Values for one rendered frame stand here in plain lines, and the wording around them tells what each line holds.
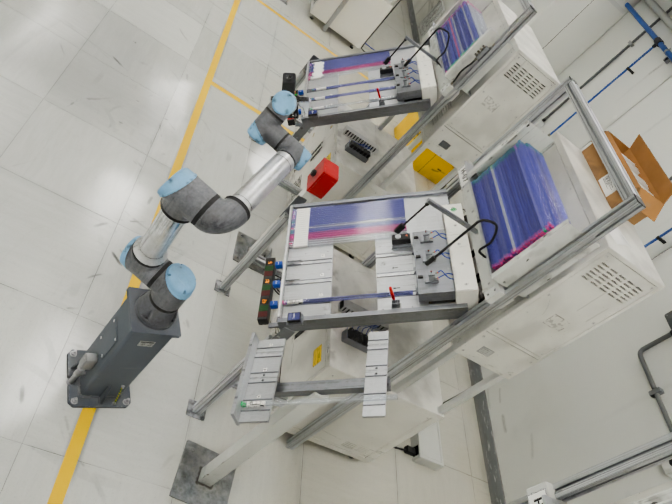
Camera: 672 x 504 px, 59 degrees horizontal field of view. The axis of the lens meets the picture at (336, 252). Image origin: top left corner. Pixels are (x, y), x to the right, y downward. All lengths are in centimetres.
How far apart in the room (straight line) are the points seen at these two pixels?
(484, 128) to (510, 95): 23
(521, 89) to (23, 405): 274
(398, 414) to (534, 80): 185
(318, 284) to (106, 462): 106
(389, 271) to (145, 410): 118
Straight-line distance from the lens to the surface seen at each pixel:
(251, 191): 182
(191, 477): 268
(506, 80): 335
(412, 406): 274
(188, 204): 174
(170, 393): 279
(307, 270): 244
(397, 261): 241
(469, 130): 347
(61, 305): 281
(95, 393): 261
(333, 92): 358
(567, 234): 202
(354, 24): 665
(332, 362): 249
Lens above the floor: 227
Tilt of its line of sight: 34 degrees down
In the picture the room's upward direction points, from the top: 46 degrees clockwise
